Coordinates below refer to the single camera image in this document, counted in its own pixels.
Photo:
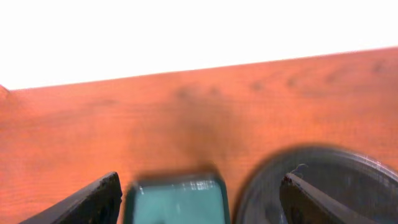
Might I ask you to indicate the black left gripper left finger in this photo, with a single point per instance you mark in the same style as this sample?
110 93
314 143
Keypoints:
98 202

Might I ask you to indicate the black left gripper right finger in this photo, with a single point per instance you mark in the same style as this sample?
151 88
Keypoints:
302 203

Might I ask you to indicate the black round tray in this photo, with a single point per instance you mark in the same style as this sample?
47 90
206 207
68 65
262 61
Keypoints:
357 181

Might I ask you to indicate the black rectangular soapy water tray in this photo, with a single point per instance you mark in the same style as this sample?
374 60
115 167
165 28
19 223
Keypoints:
184 198

